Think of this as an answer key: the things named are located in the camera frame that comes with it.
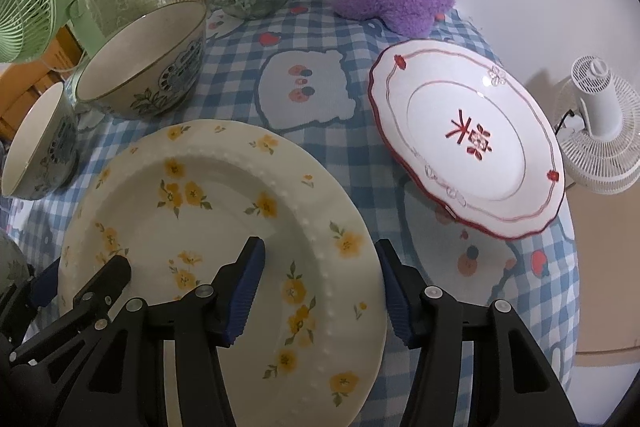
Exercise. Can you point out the yellow floral ceramic plate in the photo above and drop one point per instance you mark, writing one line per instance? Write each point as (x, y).
(225, 187)

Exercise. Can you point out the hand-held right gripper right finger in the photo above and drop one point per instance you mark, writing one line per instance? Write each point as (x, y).
(397, 297)

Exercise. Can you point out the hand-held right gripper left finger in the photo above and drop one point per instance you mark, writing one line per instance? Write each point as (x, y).
(245, 292)

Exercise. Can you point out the red-rimmed white plate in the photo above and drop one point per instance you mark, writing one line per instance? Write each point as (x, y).
(440, 77)

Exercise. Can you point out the white desk fan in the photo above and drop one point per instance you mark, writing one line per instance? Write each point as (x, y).
(600, 107)

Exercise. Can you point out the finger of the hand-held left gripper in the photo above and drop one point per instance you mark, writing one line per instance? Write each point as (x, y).
(107, 279)
(46, 284)

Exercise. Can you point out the blue checked tablecloth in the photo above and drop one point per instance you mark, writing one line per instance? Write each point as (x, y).
(350, 167)

